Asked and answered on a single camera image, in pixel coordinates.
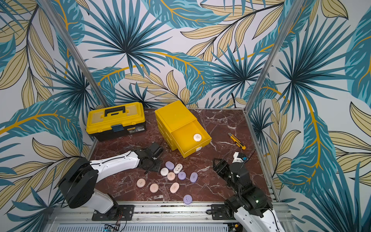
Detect white round earphone case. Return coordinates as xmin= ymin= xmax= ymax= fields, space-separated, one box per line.
xmin=160 ymin=167 xmax=169 ymax=177
xmin=193 ymin=133 xmax=203 ymax=142

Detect yellow top drawer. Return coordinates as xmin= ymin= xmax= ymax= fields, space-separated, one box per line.
xmin=171 ymin=120 xmax=212 ymax=158

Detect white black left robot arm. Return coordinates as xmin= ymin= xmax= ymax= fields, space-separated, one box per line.
xmin=57 ymin=143 xmax=163 ymax=219

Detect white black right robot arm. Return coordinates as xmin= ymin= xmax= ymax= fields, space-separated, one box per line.
xmin=208 ymin=158 xmax=285 ymax=232

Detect yellow plastic drawer cabinet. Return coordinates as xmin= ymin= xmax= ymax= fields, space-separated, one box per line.
xmin=155 ymin=101 xmax=196 ymax=150

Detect pink round earphone case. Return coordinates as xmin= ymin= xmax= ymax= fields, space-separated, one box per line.
xmin=136 ymin=178 xmax=146 ymax=188
xmin=167 ymin=172 xmax=176 ymax=181
xmin=149 ymin=183 xmax=159 ymax=193

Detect purple round earphone case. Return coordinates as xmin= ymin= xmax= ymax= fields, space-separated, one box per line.
xmin=165 ymin=161 xmax=175 ymax=171
xmin=183 ymin=194 xmax=193 ymax=205
xmin=177 ymin=171 xmax=186 ymax=180

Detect purple oval earphone case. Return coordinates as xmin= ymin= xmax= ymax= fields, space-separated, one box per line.
xmin=189 ymin=172 xmax=198 ymax=183

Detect yellow black utility knife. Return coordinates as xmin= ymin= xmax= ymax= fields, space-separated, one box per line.
xmin=228 ymin=133 xmax=246 ymax=150

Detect white oval earphone case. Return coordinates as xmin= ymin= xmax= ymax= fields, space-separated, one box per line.
xmin=173 ymin=163 xmax=183 ymax=175

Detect pink oval earphone case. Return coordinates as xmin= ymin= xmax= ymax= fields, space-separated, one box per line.
xmin=170 ymin=182 xmax=180 ymax=194

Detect yellow black plastic toolbox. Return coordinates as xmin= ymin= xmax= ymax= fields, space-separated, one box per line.
xmin=86 ymin=102 xmax=146 ymax=142

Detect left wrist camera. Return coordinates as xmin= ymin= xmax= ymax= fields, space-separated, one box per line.
xmin=145 ymin=142 xmax=163 ymax=160

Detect right aluminium frame post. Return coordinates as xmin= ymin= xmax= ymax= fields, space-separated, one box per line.
xmin=243 ymin=0 xmax=304 ymax=115

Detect aluminium frame post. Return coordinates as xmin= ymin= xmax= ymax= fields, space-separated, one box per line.
xmin=39 ymin=0 xmax=109 ymax=107
xmin=243 ymin=0 xmax=304 ymax=115

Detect left aluminium frame post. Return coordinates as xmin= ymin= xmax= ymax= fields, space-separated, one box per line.
xmin=39 ymin=0 xmax=109 ymax=107

